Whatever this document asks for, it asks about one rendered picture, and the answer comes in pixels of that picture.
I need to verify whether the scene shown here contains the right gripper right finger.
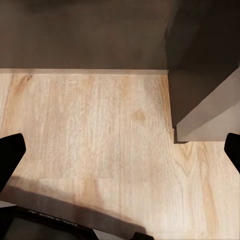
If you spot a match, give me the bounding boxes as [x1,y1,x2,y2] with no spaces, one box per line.
[224,132,240,173]

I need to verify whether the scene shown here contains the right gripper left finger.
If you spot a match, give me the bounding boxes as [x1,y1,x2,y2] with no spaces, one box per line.
[0,133,26,193]

